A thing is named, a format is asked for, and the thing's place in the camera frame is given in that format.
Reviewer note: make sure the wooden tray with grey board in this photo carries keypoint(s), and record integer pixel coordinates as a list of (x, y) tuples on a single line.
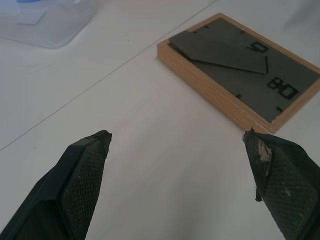
[(240, 72)]

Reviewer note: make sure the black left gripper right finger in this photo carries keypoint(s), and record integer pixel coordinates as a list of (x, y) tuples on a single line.
[(285, 180)]

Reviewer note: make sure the clear plastic storage box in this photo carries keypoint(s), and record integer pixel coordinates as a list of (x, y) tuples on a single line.
[(37, 20)]

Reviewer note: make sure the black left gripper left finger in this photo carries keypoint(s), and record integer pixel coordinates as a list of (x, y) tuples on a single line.
[(75, 185)]

